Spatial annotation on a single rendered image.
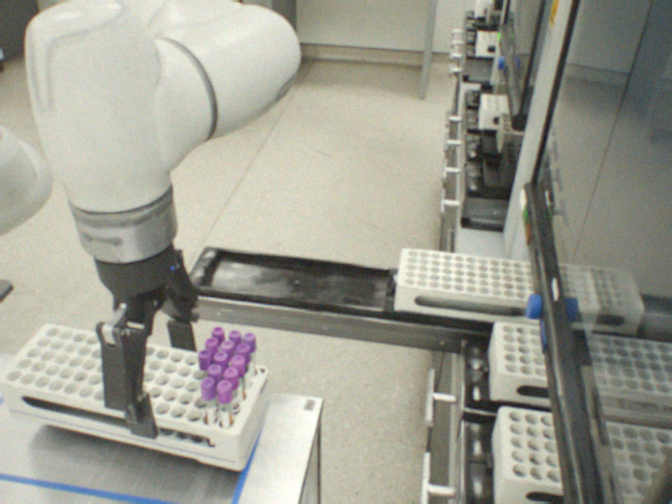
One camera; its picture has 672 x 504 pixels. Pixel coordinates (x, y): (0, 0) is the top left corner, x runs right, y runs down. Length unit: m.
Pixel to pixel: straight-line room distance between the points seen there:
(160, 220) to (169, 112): 0.10
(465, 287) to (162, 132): 0.56
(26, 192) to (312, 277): 0.55
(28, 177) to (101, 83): 0.77
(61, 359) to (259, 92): 0.41
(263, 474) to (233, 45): 0.47
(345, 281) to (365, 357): 1.01
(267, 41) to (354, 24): 3.86
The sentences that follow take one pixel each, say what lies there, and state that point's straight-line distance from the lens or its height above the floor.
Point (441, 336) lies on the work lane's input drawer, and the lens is 0.96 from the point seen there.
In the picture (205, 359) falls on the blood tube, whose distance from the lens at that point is 0.67.
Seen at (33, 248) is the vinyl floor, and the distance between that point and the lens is 2.72.
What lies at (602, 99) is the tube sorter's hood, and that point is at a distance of 0.65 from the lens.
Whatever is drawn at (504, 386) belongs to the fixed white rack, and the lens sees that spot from 0.83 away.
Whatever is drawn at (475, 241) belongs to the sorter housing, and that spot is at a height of 0.73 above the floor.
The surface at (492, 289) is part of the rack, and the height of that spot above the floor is 0.86.
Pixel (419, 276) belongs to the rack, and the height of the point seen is 0.86.
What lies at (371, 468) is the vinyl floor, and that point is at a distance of 1.75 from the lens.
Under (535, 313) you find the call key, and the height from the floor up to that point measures 0.98.
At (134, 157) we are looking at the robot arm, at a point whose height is 1.22.
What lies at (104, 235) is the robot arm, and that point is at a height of 1.15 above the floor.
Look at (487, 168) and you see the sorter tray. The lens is 1.36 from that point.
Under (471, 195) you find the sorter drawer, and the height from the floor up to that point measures 0.81.
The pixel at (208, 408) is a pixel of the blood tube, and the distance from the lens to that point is 0.67.
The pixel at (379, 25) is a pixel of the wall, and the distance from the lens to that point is 4.45.
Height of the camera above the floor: 1.44
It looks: 36 degrees down
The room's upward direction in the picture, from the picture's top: 1 degrees clockwise
